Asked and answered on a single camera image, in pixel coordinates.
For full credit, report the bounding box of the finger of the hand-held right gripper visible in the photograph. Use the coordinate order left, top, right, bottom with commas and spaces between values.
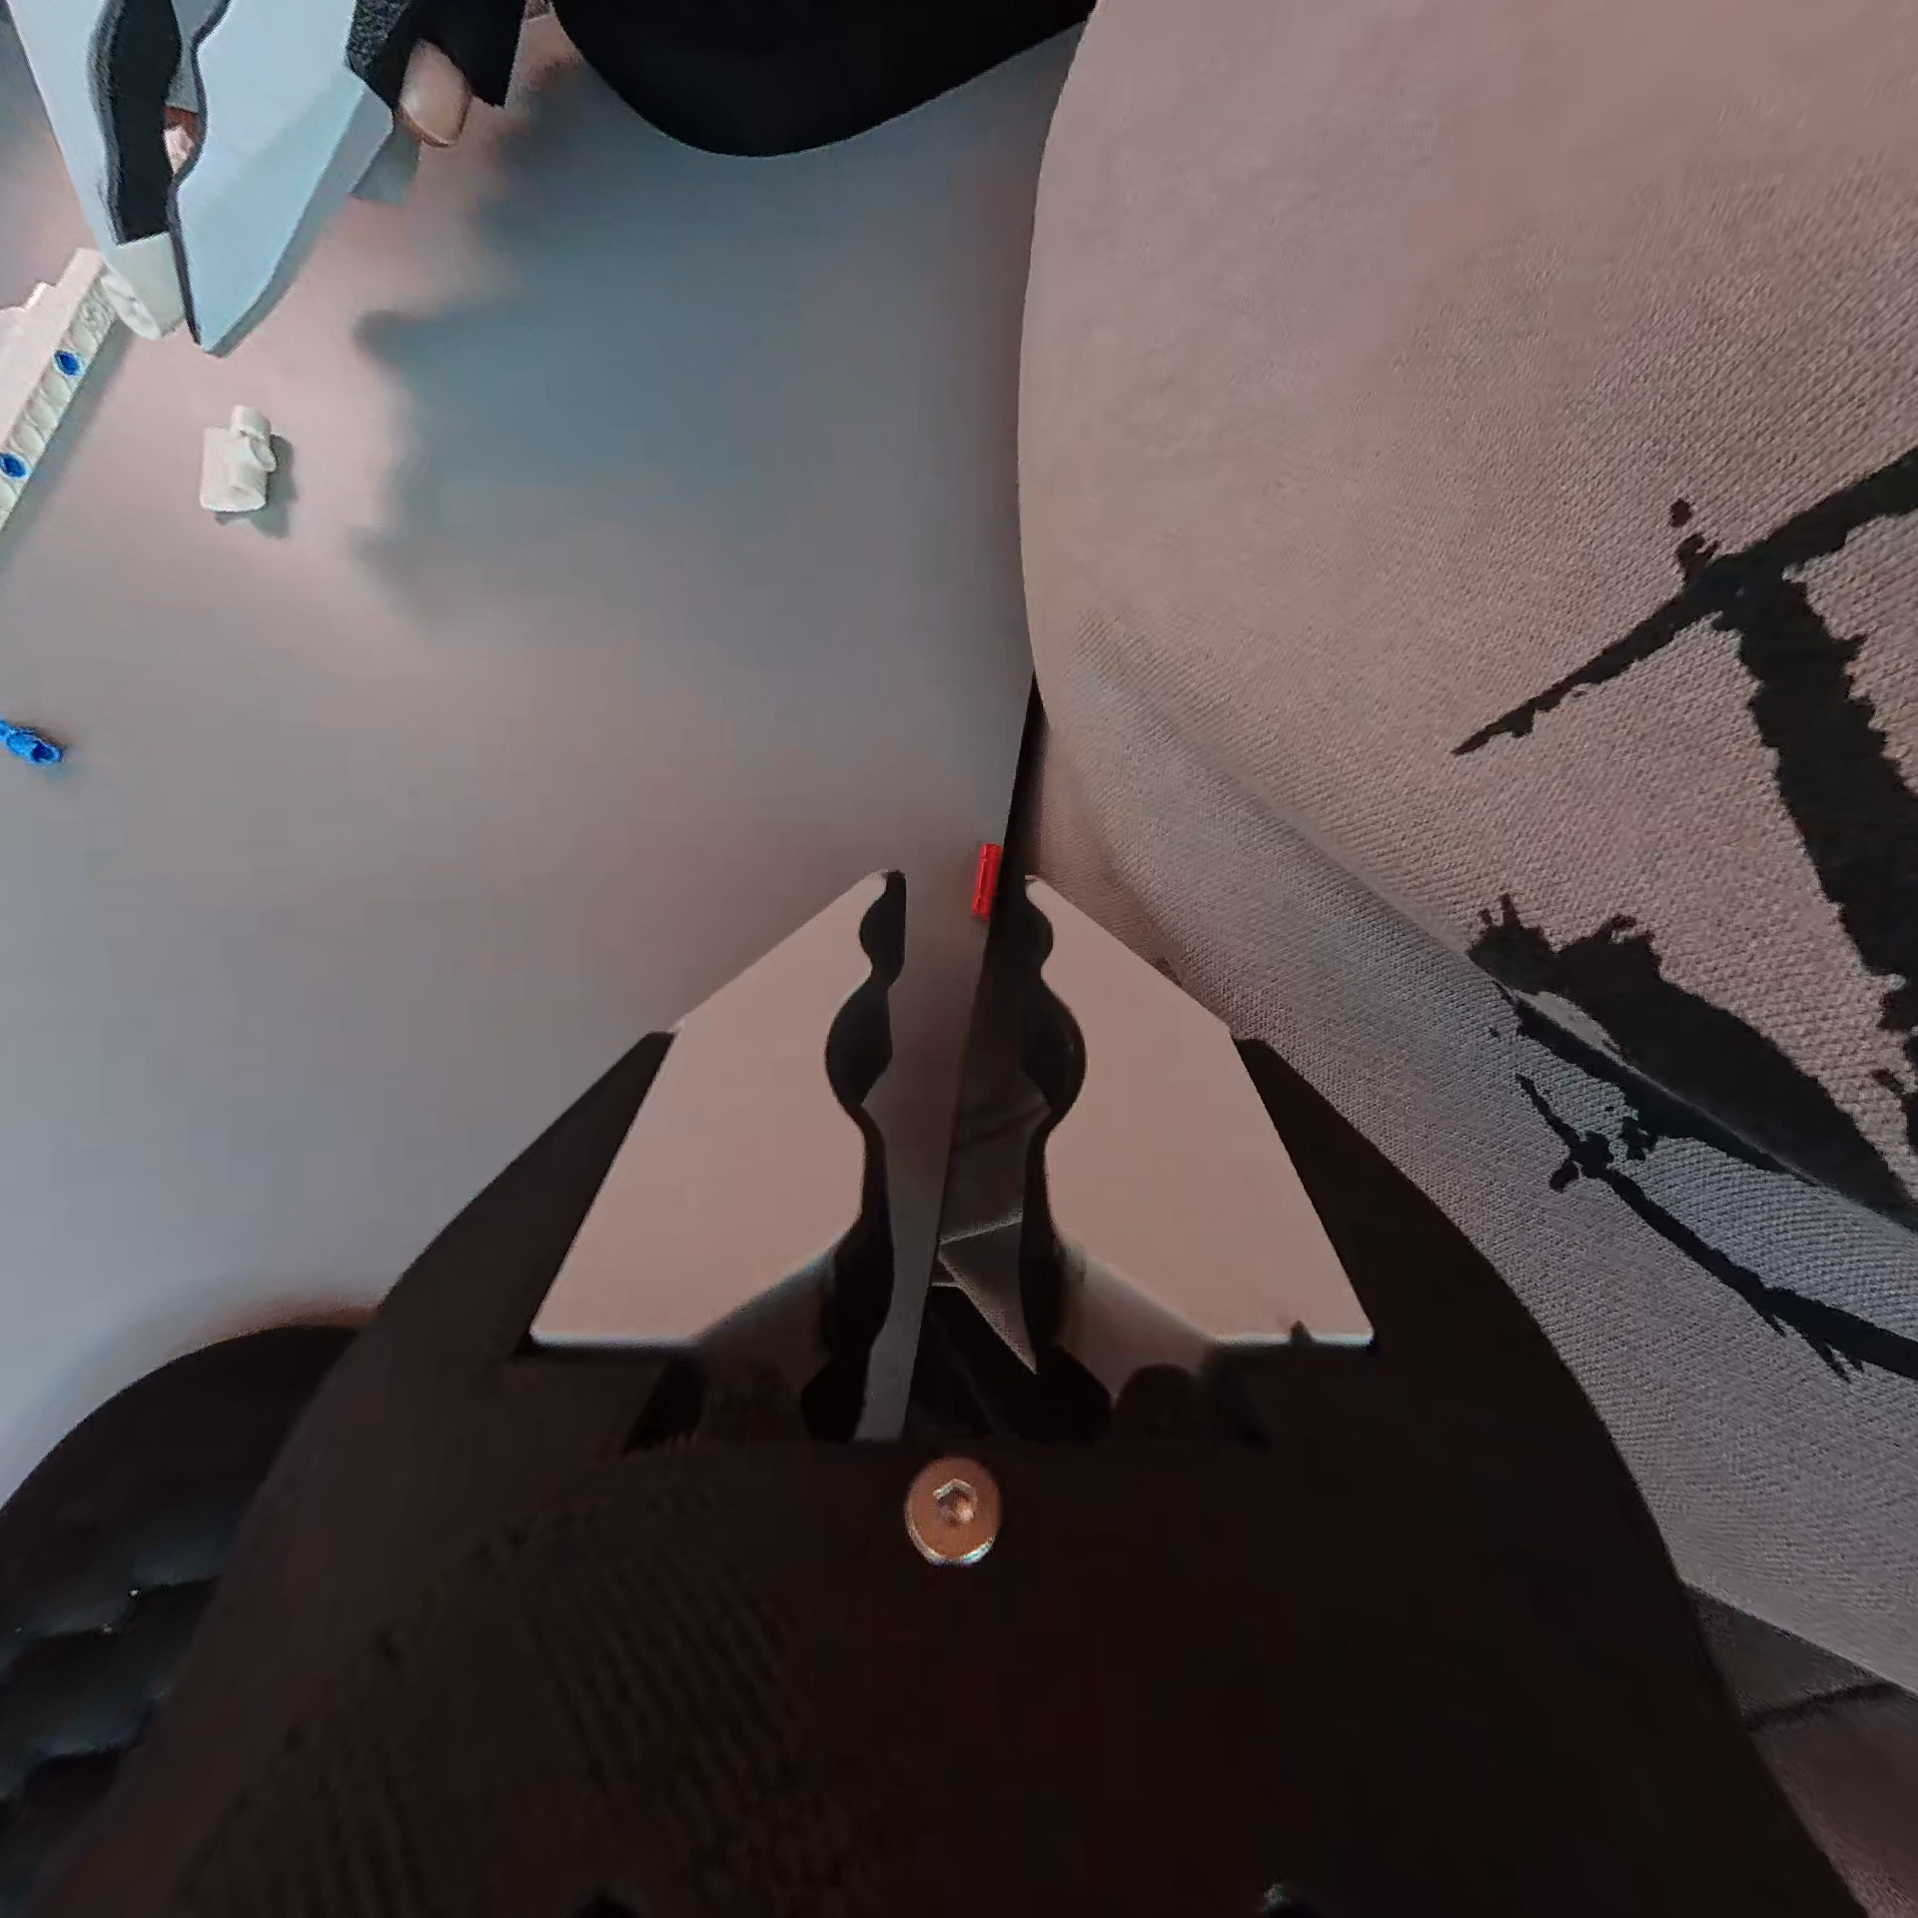
166, 0, 378, 355
23, 0, 190, 249

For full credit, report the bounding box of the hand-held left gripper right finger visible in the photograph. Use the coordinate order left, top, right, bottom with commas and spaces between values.
1019, 872, 1377, 1440

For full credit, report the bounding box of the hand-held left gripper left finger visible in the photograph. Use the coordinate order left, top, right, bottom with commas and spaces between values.
525, 866, 910, 1443

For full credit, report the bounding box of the white curved panel brick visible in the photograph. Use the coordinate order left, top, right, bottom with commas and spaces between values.
93, 231, 193, 345

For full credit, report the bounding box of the white beam and panel assembly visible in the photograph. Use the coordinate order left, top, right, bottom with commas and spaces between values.
0, 246, 113, 530

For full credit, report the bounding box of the person's right hand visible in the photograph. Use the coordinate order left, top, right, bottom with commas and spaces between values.
346, 0, 527, 149

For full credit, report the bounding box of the small white connector brick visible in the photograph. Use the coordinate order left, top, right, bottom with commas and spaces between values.
199, 404, 281, 515

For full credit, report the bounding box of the black cloth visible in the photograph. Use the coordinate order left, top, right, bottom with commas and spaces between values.
545, 0, 1095, 155

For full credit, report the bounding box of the black ribbed object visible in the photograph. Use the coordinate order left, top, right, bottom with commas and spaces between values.
0, 1317, 376, 1799

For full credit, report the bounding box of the beige printed sweatshirt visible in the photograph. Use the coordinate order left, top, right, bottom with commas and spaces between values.
935, 0, 1918, 1918

